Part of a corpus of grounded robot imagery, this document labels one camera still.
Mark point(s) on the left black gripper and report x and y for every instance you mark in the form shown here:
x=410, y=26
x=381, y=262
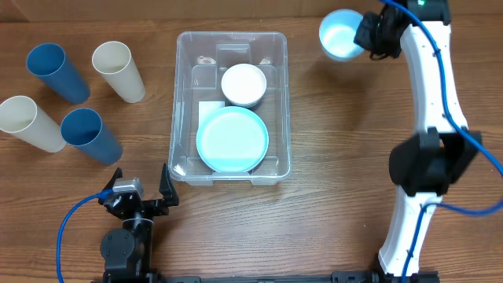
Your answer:
x=167, y=191

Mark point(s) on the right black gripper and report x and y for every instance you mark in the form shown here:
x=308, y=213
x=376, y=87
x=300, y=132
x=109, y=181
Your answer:
x=365, y=37

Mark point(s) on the light blue plastic bowl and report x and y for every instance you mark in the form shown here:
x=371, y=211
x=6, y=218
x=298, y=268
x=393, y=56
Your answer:
x=336, y=34

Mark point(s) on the light blue plastic plate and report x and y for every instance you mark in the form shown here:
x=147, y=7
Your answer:
x=232, y=139

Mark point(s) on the clear plastic storage bin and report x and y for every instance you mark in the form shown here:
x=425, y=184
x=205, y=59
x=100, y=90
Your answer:
x=201, y=60

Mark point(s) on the pink plastic bowl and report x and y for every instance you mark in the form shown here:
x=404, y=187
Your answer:
x=244, y=80

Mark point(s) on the grey plastic bowl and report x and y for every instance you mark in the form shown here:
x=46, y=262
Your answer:
x=244, y=102

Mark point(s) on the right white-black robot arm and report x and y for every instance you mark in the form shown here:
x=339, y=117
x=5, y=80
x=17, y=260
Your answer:
x=441, y=147

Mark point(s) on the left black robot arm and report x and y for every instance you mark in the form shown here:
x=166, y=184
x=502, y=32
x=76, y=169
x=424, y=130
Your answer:
x=127, y=251

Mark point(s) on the near blue plastic cup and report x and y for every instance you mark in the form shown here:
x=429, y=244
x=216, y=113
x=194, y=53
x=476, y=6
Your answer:
x=84, y=129

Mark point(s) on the blue plastic cup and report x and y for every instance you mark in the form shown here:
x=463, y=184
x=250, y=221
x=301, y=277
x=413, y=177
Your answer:
x=84, y=129
x=50, y=63

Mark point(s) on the far cream plastic cup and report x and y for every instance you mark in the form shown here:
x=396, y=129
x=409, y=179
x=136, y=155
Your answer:
x=114, y=62

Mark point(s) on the cream plastic cup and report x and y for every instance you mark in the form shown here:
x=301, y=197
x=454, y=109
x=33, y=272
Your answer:
x=24, y=119
x=114, y=62

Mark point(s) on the near cream plastic cup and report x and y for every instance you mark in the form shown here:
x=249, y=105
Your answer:
x=24, y=119

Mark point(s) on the far blue plastic cup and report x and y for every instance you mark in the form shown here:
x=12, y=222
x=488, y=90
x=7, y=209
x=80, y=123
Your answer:
x=50, y=63

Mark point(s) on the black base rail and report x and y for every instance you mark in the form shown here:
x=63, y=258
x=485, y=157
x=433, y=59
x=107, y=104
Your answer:
x=335, y=277

